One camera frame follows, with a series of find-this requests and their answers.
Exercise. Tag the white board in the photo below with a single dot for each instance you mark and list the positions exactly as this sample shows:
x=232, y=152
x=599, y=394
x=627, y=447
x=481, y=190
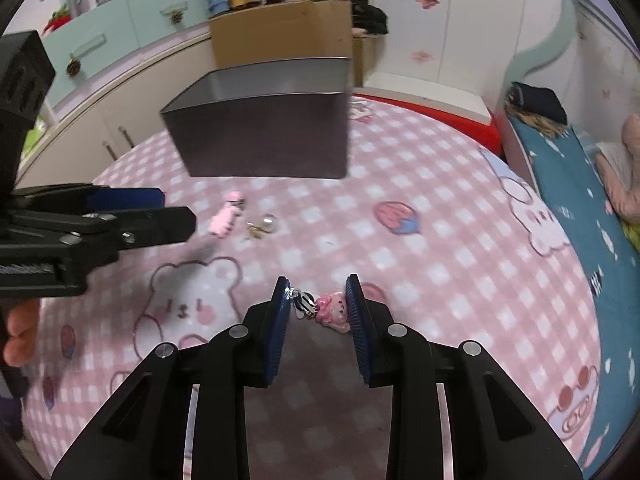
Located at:
x=425, y=90

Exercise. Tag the strawberry plush toy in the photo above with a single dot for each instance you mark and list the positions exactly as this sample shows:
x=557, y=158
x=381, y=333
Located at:
x=57, y=20

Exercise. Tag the teal drawer cabinet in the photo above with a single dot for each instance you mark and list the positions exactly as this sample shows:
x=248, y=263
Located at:
x=135, y=25

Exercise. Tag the pinecone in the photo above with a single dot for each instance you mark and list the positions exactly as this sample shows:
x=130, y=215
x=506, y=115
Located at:
x=74, y=66
x=176, y=16

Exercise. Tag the dark folded clothes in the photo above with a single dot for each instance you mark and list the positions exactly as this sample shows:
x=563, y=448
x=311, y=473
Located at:
x=540, y=97

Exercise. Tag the green quilt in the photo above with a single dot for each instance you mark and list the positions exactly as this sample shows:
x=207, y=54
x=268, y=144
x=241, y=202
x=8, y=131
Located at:
x=632, y=237

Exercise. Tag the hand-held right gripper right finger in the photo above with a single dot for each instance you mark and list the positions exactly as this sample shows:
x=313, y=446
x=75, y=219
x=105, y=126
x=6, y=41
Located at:
x=357, y=330

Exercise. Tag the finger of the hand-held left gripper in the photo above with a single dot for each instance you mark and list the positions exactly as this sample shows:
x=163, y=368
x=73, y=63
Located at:
x=125, y=197
x=150, y=225

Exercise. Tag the teal bunk bed frame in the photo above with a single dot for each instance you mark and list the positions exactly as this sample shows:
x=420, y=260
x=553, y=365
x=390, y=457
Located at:
x=540, y=55

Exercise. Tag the low white cabinet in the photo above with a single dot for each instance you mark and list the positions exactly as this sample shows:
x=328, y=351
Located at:
x=100, y=120

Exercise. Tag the tall cardboard box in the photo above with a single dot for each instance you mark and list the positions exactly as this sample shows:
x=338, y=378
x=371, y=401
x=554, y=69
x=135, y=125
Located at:
x=280, y=35

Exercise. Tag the pink rabbit hair clip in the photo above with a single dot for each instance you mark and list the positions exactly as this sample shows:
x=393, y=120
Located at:
x=332, y=312

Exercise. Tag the pile of dark clothes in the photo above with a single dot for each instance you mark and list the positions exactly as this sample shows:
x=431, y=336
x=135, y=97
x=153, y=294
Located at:
x=370, y=15

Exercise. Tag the green paper bag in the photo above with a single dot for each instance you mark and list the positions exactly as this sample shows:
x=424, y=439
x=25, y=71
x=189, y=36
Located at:
x=32, y=137

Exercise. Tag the pink checked bear tablecloth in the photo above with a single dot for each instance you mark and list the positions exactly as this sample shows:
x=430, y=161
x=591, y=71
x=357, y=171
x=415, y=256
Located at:
x=425, y=260

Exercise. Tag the grey metal tin box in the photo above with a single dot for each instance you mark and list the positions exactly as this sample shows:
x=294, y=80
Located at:
x=260, y=135

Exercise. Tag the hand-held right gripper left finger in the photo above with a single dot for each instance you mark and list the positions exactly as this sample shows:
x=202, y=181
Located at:
x=277, y=330

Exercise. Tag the pearl earring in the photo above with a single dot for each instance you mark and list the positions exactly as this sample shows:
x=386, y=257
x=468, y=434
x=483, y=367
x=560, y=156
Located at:
x=270, y=221

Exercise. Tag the tan folded clothes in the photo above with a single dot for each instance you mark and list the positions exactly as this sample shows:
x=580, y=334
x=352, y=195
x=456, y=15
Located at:
x=545, y=127

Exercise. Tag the person's left hand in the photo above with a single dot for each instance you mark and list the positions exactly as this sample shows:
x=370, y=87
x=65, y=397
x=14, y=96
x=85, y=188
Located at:
x=20, y=330

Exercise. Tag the white wardrobe doors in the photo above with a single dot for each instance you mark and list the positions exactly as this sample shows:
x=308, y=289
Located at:
x=450, y=25

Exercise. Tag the pink quilt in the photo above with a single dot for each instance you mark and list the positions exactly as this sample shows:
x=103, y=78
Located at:
x=625, y=175

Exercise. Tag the long pink hair clip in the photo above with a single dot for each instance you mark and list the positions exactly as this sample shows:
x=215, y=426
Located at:
x=222, y=220

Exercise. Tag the pink flower sticker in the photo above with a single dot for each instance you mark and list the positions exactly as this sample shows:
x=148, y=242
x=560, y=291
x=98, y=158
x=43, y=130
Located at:
x=422, y=55

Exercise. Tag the teal printed bed sheet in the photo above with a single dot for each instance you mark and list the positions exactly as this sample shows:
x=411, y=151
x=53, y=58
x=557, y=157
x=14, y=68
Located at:
x=565, y=200

